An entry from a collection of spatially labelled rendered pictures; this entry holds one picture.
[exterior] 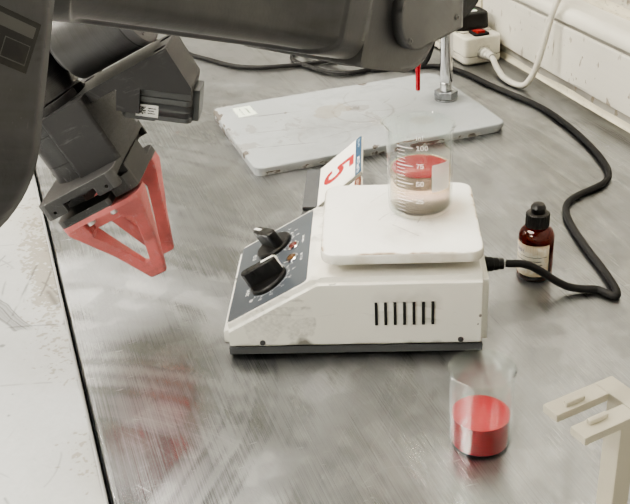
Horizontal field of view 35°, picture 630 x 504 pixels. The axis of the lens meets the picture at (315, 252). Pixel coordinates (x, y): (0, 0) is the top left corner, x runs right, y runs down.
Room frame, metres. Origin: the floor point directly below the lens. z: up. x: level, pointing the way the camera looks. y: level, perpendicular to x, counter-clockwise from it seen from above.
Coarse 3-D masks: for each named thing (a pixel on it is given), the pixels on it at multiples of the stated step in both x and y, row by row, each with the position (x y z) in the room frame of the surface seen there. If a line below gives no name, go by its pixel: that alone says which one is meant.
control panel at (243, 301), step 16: (288, 224) 0.75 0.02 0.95; (304, 224) 0.73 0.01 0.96; (304, 240) 0.70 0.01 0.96; (256, 256) 0.72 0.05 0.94; (304, 256) 0.67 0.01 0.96; (240, 272) 0.71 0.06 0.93; (288, 272) 0.66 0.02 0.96; (304, 272) 0.65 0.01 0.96; (240, 288) 0.68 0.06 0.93; (288, 288) 0.64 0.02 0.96; (240, 304) 0.65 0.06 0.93; (256, 304) 0.64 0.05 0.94
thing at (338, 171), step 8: (352, 144) 0.96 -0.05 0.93; (344, 152) 0.96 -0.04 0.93; (352, 152) 0.94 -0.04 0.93; (336, 160) 0.95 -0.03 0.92; (344, 160) 0.93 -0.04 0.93; (352, 160) 0.92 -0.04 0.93; (328, 168) 0.95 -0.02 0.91; (336, 168) 0.93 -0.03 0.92; (344, 168) 0.91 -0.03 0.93; (352, 168) 0.90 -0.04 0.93; (328, 176) 0.93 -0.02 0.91; (336, 176) 0.91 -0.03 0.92; (344, 176) 0.89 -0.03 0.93; (328, 184) 0.91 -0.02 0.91; (336, 184) 0.89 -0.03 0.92
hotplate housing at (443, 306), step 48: (336, 288) 0.62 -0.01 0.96; (384, 288) 0.62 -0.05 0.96; (432, 288) 0.62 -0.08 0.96; (480, 288) 0.62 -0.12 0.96; (240, 336) 0.63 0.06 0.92; (288, 336) 0.63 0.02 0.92; (336, 336) 0.62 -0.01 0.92; (384, 336) 0.62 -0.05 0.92; (432, 336) 0.62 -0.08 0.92; (480, 336) 0.62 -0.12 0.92
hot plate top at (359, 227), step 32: (352, 192) 0.73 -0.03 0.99; (384, 192) 0.73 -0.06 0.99; (352, 224) 0.68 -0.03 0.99; (384, 224) 0.67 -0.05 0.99; (416, 224) 0.67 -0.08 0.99; (448, 224) 0.67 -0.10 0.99; (352, 256) 0.63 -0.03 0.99; (384, 256) 0.63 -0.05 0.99; (416, 256) 0.62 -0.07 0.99; (448, 256) 0.62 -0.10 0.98; (480, 256) 0.63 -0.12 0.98
